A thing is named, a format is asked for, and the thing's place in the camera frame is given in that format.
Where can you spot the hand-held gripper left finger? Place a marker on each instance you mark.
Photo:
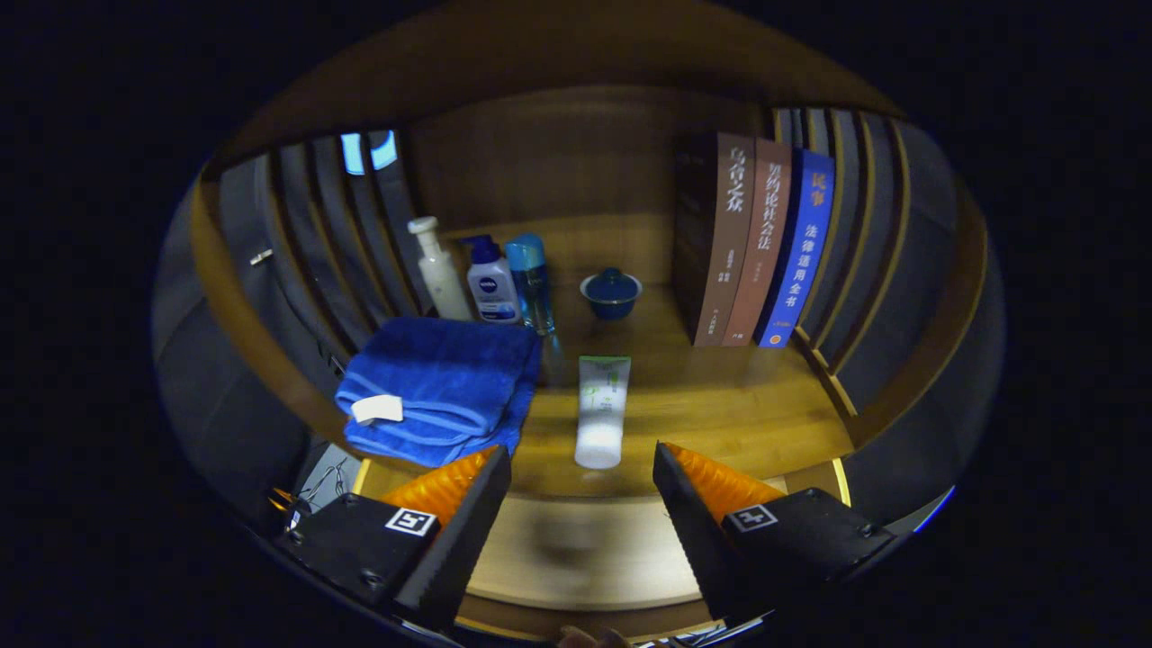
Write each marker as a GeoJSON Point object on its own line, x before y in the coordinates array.
{"type": "Point", "coordinates": [459, 540]}

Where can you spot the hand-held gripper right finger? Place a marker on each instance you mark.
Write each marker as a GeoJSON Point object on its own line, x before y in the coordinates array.
{"type": "Point", "coordinates": [697, 540]}

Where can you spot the wooden drawer with black knob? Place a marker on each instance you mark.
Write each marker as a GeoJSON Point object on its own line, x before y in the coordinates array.
{"type": "Point", "coordinates": [585, 558]}

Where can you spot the white and green tube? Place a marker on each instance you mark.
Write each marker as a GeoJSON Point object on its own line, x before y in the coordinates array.
{"type": "Point", "coordinates": [601, 423]}

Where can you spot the wooden countertop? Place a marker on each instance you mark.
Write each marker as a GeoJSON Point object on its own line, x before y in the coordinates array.
{"type": "Point", "coordinates": [720, 405]}

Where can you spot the brown wooden cabinet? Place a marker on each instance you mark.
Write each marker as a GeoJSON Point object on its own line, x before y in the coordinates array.
{"type": "Point", "coordinates": [558, 153]}

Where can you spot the folded blue towel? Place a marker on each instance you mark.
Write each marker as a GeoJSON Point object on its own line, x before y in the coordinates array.
{"type": "Point", "coordinates": [441, 378]}

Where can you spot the white bottle with blue cap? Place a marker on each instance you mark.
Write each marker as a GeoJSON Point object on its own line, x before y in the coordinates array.
{"type": "Point", "coordinates": [493, 292]}

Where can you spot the blue lidded teacup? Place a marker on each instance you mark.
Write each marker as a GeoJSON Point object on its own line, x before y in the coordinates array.
{"type": "Point", "coordinates": [611, 295]}

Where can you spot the white pump bottle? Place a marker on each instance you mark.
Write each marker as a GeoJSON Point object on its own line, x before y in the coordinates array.
{"type": "Point", "coordinates": [443, 279]}

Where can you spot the black backdrop cloth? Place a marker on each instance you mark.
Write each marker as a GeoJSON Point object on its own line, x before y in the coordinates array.
{"type": "Point", "coordinates": [225, 405]}

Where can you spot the teal translucent bottle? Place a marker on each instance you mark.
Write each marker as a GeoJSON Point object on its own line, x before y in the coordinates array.
{"type": "Point", "coordinates": [531, 279]}

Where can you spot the dark brown book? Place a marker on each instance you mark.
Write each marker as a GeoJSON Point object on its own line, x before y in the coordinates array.
{"type": "Point", "coordinates": [720, 243]}

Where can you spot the reddish brown book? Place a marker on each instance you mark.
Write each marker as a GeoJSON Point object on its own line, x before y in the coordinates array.
{"type": "Point", "coordinates": [760, 243]}

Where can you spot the blue book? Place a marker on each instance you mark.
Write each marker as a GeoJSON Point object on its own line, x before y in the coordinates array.
{"type": "Point", "coordinates": [801, 252]}

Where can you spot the silver metal clip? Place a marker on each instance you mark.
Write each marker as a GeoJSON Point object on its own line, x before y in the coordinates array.
{"type": "Point", "coordinates": [261, 257]}

